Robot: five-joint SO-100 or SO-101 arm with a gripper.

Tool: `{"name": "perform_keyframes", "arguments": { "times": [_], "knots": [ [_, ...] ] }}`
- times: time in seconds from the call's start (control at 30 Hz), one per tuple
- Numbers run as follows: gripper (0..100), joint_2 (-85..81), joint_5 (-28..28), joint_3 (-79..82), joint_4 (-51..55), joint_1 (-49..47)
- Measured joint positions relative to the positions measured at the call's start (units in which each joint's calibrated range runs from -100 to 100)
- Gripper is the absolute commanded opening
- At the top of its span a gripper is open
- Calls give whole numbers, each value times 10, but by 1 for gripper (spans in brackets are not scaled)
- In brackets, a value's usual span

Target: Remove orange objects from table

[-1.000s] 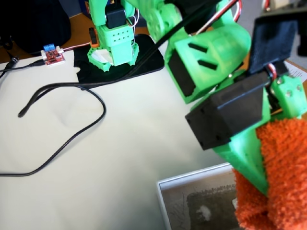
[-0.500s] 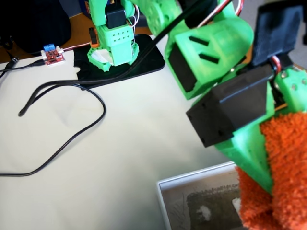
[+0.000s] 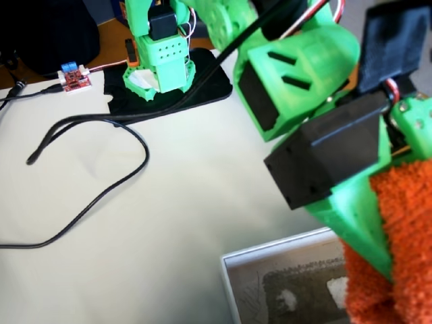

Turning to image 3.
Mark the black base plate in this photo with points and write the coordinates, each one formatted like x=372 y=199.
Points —
x=209 y=91

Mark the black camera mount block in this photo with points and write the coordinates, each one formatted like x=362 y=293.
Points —
x=320 y=158

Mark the white cardboard box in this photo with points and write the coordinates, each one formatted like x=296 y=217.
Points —
x=229 y=287

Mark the black camera circuit board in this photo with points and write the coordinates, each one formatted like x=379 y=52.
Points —
x=395 y=40

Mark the green gripper black servo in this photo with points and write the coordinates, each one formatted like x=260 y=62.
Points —
x=352 y=216

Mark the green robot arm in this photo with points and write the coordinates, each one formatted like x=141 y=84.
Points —
x=303 y=67

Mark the red circuit board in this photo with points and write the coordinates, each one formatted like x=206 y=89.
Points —
x=72 y=79

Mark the dark brown felt pad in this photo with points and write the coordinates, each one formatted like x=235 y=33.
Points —
x=303 y=280

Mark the orange fuzzy cloth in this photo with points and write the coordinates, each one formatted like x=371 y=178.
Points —
x=408 y=236

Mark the black bag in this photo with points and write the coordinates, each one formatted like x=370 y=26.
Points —
x=44 y=33

